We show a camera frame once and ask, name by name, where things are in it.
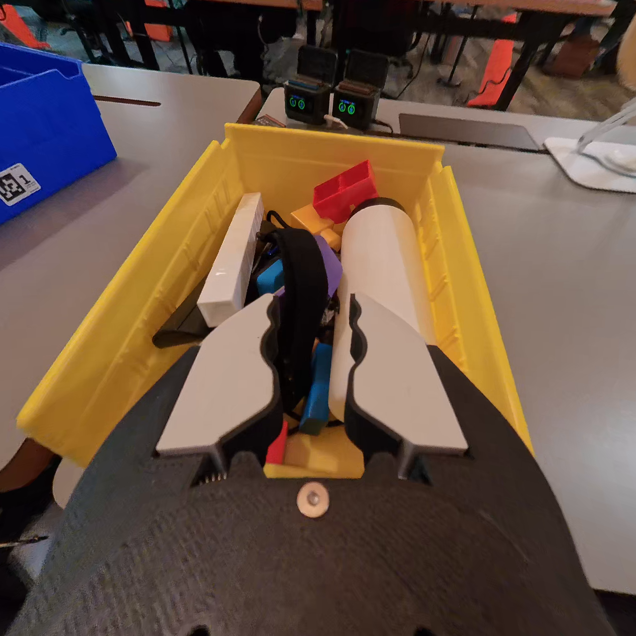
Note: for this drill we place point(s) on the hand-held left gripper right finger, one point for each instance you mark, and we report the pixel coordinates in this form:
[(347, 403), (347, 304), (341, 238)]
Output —
[(402, 387)]

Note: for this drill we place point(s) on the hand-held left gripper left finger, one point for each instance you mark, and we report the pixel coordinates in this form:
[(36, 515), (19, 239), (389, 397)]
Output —
[(223, 387)]

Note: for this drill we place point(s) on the blue foam eraser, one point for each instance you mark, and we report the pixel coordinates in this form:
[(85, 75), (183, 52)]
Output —
[(271, 278)]

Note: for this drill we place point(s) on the purple tape roll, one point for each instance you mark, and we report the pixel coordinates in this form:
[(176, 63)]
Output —
[(330, 266)]

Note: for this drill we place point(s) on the yellow plastic bin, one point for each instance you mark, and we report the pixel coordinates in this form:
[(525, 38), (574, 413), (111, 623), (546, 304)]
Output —
[(268, 159)]

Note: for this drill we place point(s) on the grey desk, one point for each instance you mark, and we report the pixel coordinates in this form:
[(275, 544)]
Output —
[(546, 323), (149, 149)]

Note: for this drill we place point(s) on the wooden background desk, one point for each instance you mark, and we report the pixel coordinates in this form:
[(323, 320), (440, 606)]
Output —
[(546, 7)]

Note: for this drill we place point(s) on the small red cube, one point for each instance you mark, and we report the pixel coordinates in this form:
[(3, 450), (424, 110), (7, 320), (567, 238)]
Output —
[(277, 444)]

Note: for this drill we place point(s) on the blue toy block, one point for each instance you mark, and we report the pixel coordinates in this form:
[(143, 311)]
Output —
[(318, 387)]

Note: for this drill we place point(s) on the long white box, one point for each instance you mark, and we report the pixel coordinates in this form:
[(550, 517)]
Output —
[(233, 263)]

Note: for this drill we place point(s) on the white bottle black cap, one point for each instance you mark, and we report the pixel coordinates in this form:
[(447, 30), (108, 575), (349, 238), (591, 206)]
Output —
[(382, 258)]

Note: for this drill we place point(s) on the orange toy brick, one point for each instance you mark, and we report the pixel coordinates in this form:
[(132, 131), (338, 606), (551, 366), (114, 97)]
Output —
[(308, 218)]

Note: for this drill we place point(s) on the red toy brick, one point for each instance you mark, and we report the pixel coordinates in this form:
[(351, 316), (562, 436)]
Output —
[(348, 194)]

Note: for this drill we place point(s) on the black table mat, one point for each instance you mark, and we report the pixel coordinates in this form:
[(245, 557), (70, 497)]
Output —
[(467, 130)]

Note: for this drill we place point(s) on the white monitor stand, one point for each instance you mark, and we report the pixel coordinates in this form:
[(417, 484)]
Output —
[(586, 169)]

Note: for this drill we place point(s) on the black battery charger case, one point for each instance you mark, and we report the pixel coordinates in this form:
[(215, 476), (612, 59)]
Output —
[(310, 84), (360, 89)]

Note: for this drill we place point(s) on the blue plastic bin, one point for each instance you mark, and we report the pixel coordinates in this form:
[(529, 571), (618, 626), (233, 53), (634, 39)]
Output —
[(49, 124)]

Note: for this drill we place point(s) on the orange panel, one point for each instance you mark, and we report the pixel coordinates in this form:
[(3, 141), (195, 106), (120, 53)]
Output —
[(20, 27), (497, 69)]

